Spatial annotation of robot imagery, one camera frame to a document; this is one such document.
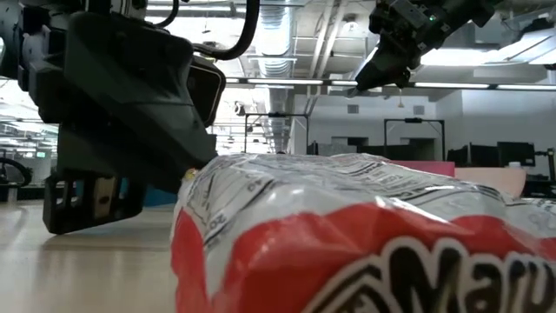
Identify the black background monitor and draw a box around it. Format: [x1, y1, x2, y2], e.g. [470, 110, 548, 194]
[497, 141, 535, 168]
[468, 144, 499, 169]
[446, 146, 470, 169]

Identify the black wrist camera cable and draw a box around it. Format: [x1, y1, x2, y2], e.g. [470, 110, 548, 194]
[151, 0, 261, 61]

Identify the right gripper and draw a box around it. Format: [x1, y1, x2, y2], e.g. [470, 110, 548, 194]
[354, 0, 470, 92]

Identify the black background stand frame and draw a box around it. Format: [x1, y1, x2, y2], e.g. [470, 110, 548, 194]
[245, 113, 310, 156]
[384, 117, 447, 162]

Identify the long LED light bar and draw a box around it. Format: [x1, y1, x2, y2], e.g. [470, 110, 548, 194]
[225, 77, 556, 91]

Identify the red plastic bin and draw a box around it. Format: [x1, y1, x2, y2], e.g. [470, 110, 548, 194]
[390, 160, 456, 178]

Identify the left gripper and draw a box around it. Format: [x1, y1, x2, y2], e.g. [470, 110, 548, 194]
[0, 0, 218, 192]

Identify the ribbed silver air duct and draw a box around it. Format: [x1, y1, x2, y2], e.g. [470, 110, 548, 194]
[255, 0, 299, 154]

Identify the red white ramen packet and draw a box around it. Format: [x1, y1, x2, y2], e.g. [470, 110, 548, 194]
[170, 152, 556, 313]

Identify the black curved hose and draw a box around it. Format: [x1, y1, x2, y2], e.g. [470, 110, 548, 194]
[0, 156, 34, 188]

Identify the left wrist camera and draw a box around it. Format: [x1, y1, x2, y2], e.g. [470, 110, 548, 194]
[186, 55, 227, 128]

